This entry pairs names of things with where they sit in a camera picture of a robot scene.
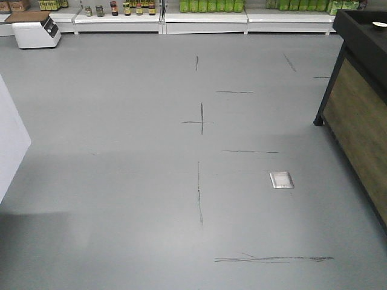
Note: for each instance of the metal floor socket plate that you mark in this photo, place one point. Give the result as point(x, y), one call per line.
point(281, 179)

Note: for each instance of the dark sauce jar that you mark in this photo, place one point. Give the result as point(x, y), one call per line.
point(114, 8)

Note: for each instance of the green lidded jar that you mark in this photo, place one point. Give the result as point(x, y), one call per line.
point(99, 11)

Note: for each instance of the black wooden display table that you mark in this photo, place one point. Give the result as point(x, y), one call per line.
point(354, 103)

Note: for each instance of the white store shelf unit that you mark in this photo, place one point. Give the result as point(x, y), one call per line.
point(80, 17)

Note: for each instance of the white box appliance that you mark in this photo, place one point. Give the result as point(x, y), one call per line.
point(34, 29)

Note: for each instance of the small white dish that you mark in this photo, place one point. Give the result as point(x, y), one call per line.
point(380, 26)

